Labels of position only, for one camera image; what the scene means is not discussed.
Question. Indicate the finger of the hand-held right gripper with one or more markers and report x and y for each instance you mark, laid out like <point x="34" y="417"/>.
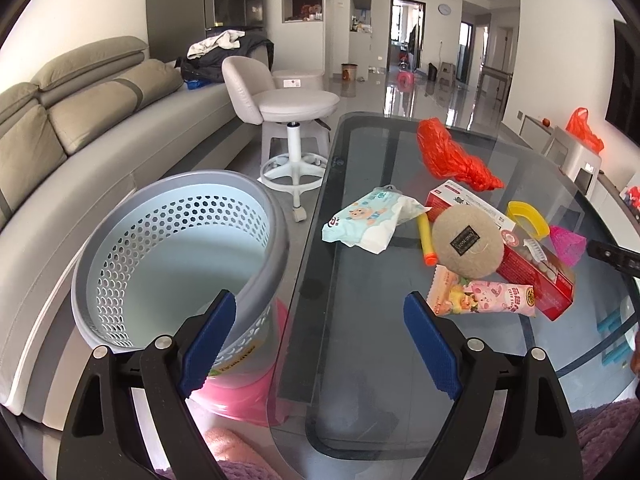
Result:
<point x="617" y="257"/>

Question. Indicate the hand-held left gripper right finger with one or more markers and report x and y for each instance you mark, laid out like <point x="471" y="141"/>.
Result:
<point x="432" y="345"/>

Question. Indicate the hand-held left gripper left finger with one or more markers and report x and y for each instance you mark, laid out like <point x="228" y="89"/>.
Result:
<point x="210" y="345"/>

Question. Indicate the pink mesh piece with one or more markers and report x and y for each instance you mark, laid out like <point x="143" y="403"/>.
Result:
<point x="567" y="245"/>

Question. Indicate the pink snack wrapper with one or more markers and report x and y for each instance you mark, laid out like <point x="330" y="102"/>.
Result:
<point x="480" y="300"/>

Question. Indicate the red cardboard box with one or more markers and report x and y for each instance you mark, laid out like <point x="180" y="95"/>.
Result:
<point x="540" y="280"/>

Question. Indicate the grey perforated waste basket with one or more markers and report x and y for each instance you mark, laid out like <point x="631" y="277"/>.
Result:
<point x="150" y="270"/>

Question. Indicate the round beige felt pad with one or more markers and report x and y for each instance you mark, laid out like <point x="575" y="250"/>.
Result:
<point x="465" y="245"/>

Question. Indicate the yellow orange foam dart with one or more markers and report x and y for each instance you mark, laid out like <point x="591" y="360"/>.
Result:
<point x="426" y="240"/>

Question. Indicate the wet wipes packet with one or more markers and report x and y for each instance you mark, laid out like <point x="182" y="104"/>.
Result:
<point x="365" y="220"/>

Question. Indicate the red mesh bag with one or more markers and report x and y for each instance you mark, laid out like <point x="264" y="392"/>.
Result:
<point x="450" y="155"/>

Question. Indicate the pink plastic stool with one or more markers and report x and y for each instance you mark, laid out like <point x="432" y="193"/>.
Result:
<point x="240" y="400"/>

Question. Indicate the pink fluffy cloth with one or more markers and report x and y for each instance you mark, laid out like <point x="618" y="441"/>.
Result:
<point x="232" y="445"/>

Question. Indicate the orange plastic bag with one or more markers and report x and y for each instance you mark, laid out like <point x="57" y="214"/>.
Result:
<point x="582" y="127"/>

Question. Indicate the white low cabinet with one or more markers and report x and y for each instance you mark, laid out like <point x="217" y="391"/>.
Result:
<point x="530" y="132"/>

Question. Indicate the black television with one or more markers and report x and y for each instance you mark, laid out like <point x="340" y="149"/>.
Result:
<point x="625" y="75"/>

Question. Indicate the purple knitted cloth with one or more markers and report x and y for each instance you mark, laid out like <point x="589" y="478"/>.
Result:
<point x="600" y="440"/>

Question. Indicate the grey leather sofa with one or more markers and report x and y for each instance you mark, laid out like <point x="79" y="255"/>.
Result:
<point x="125" y="160"/>

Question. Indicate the dining table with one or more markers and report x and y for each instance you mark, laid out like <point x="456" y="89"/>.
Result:
<point x="495" y="80"/>

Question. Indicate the white swivel chair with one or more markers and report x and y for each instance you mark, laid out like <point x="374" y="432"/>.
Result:
<point x="295" y="102"/>

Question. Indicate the blue cloth item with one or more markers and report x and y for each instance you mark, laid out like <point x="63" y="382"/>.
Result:
<point x="194" y="85"/>

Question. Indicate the brown waste bin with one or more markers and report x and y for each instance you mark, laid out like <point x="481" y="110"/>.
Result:
<point x="349" y="71"/>

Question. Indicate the pile of clothes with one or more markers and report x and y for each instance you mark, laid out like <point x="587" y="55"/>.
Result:
<point x="250" y="52"/>

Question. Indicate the white cloth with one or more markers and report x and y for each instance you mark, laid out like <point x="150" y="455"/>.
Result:
<point x="220" y="42"/>

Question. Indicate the round wall clock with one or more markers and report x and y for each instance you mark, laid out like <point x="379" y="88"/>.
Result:
<point x="444" y="8"/>

